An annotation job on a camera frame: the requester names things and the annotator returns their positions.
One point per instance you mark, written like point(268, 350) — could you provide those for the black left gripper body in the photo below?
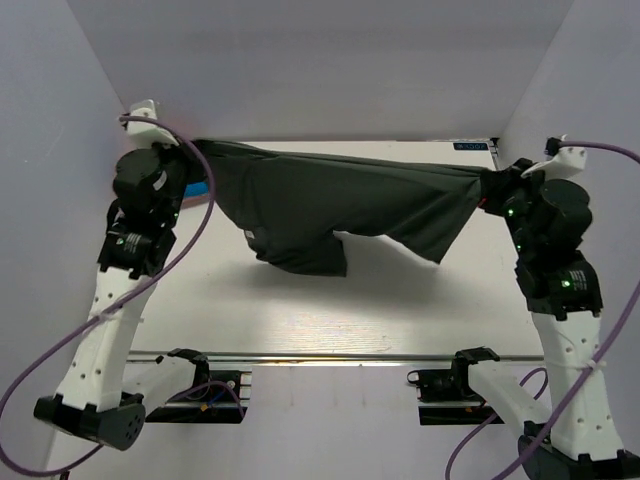
point(174, 163)

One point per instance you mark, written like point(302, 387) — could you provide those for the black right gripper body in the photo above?
point(512, 199)

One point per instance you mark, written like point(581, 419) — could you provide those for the dark grey t-shirt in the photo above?
point(291, 206)

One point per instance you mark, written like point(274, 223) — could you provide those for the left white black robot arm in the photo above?
point(93, 401)

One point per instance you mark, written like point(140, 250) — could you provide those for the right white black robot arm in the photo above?
point(575, 438)

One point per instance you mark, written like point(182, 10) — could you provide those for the folded pink t-shirt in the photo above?
point(195, 201)

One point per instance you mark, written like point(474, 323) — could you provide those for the folded blue t-shirt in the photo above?
point(196, 190)

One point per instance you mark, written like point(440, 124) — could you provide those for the blue logo sticker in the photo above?
point(470, 146)

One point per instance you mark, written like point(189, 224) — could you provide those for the white front cover board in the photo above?
point(336, 419)

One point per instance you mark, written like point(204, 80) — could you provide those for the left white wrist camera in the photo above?
point(145, 135)

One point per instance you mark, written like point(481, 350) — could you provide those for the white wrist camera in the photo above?
point(145, 135)
point(562, 162)

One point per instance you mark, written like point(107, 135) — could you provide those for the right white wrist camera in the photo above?
point(562, 162)

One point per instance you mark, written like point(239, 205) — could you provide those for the aluminium table frame rail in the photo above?
point(493, 146)

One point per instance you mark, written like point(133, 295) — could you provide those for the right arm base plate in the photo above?
point(441, 403)

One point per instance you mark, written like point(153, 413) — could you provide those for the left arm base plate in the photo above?
point(225, 402)

